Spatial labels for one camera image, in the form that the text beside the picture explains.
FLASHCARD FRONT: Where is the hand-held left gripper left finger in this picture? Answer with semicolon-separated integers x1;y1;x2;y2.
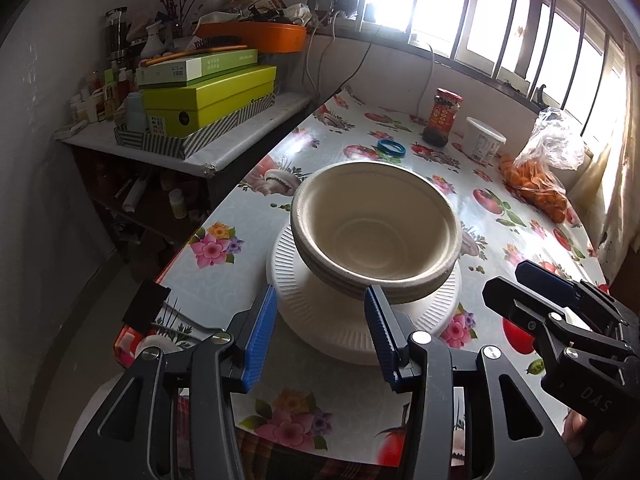
57;284;278;480

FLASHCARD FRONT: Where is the cluster of small cosmetic bottles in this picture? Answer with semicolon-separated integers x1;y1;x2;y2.
70;67;146;123

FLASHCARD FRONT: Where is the fruit printed tablecloth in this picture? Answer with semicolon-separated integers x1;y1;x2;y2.
115;87;613;480

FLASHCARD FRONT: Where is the white topped side cabinet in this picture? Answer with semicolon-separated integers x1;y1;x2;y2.
54;87;326;286

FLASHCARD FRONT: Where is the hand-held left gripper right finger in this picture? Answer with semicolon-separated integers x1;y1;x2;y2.
364;285;583;480

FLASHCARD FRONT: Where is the black hairbrush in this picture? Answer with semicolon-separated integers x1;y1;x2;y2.
192;35;248;51

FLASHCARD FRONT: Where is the dark glass grinder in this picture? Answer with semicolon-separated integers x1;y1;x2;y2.
104;7;128;61

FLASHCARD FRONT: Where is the white ceramic vase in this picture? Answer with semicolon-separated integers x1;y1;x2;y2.
141;22;166;58

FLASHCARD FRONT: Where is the striped cardboard box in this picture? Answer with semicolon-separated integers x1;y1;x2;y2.
114;91;277;159

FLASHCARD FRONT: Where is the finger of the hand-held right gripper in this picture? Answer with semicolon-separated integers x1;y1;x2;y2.
482;276;626;361
515;260;626;321

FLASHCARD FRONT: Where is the white foam plate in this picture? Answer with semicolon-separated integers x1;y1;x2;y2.
267;240;461;363
266;222;462;361
270;250;458;365

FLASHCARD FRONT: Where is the clear bag of small oranges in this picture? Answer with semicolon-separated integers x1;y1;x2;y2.
500;108;586;224

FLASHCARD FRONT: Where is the black binder clip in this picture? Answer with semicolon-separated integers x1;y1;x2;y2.
121;280;226;336

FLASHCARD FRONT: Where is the white rolled paper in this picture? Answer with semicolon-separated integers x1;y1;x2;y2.
122;170;151;211

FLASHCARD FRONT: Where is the blue plastic ring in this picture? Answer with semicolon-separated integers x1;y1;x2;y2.
376;139;407;162

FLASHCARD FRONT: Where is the pale blue bottle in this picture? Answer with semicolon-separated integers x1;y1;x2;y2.
125;92;146;131

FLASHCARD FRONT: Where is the barred window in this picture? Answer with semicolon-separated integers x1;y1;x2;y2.
320;0;636;126

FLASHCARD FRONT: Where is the person's right hand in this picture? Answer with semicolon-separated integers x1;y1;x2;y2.
562;407;592;456

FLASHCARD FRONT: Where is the orange plastic basket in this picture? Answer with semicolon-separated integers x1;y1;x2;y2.
195;21;307;54

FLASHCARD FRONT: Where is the yellow-green cardboard box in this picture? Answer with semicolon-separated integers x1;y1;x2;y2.
141;65;278;138

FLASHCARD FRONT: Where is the cream patterned curtain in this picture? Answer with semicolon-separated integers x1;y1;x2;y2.
570;25;640;281

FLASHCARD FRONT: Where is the white plastic tub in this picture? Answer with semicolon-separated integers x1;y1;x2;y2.
460;116;507;164

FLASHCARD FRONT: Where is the pale green flat box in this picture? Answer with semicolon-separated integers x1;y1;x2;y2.
136;49;259;87

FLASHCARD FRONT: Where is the plaid blanket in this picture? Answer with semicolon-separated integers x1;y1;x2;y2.
114;327;566;480

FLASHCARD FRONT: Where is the red label sauce jar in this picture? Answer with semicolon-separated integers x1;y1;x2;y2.
422;88;464;148

